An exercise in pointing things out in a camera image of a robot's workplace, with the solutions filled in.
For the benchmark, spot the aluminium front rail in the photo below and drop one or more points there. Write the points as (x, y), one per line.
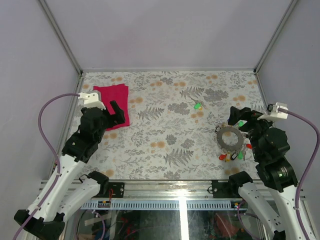
(166, 189)

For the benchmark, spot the white slotted cable duct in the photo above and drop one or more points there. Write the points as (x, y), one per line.
(155, 205)

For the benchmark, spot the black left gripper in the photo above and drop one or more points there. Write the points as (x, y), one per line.
(119, 117)

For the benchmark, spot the green tagged key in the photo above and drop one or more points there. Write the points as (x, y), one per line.
(198, 104)

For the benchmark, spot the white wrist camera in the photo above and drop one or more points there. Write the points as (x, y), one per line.
(92, 100)
(275, 112)

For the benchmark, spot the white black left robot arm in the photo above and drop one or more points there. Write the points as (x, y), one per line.
(46, 217)

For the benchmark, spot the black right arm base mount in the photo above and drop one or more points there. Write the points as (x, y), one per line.
(223, 190)

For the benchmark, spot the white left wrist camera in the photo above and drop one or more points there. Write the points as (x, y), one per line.
(92, 100)

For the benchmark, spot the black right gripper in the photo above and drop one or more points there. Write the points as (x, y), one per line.
(245, 113)

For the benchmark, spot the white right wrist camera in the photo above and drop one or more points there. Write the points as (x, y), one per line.
(275, 112)

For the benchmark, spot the floral table mat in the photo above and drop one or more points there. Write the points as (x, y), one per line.
(167, 138)

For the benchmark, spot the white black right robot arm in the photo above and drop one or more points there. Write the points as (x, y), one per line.
(269, 147)

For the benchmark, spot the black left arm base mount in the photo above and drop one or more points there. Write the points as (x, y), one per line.
(111, 190)

